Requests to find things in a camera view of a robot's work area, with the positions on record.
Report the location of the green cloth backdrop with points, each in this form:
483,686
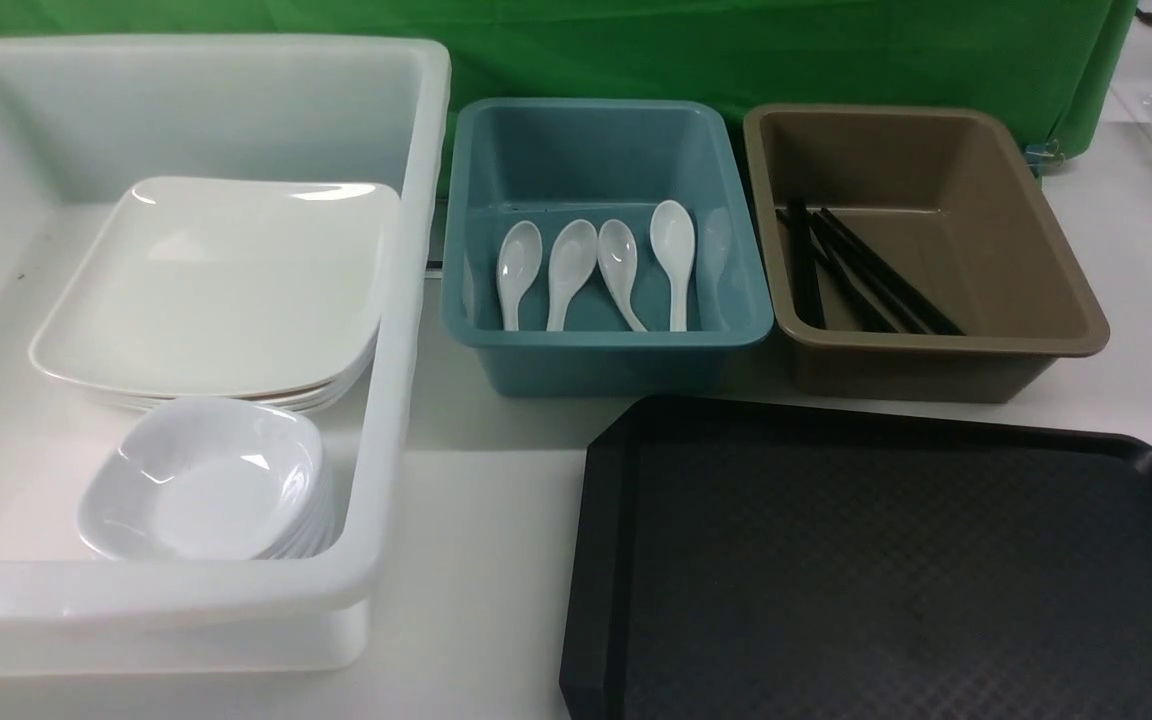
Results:
1041,67

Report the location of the large white square plate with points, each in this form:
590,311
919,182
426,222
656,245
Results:
224,287

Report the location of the white plate stack top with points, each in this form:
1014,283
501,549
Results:
300,401

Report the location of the white spoon left crossed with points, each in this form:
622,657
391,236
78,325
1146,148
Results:
518,265

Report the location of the white bowl stack top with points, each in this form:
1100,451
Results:
204,479

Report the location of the black chopstick in bin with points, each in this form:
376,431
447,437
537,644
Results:
877,308
805,287
893,281

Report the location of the black serving tray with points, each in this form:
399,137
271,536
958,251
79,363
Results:
760,561

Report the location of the large white plastic bin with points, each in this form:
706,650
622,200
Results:
84,118

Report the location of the teal plastic bin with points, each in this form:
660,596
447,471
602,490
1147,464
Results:
551,161

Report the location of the brown plastic bin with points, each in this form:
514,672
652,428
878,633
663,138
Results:
946,198

